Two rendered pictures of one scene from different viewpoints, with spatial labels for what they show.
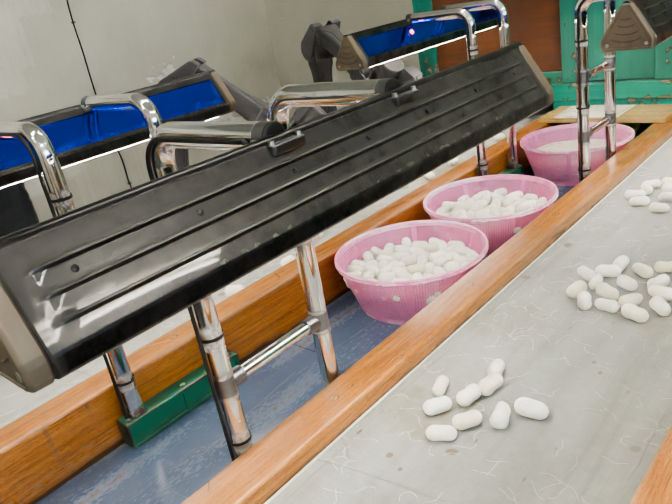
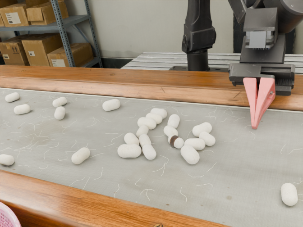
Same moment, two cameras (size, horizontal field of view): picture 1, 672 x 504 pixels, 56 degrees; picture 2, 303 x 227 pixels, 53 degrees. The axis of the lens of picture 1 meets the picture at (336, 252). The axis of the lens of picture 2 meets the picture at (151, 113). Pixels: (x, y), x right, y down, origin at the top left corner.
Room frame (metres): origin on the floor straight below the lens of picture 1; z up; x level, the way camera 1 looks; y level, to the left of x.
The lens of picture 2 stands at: (1.24, -0.40, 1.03)
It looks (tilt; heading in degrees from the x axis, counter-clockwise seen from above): 28 degrees down; 74
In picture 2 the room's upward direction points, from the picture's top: 9 degrees counter-clockwise
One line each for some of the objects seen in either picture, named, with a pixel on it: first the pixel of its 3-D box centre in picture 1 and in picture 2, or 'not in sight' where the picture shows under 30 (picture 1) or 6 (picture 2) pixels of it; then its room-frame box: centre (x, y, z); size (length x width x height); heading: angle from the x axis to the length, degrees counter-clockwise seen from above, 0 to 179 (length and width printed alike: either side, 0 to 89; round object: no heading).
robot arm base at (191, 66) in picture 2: not in sight; (197, 61); (1.64, 0.40, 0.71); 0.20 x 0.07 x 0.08; 133
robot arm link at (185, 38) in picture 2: not in sight; (198, 41); (1.64, 0.39, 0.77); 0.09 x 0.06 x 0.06; 175
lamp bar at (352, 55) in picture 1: (428, 29); not in sight; (1.61, -0.32, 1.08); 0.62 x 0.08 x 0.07; 135
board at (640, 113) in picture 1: (607, 113); not in sight; (1.68, -0.79, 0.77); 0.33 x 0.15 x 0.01; 45
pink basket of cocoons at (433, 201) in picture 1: (490, 216); not in sight; (1.22, -0.33, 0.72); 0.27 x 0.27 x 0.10
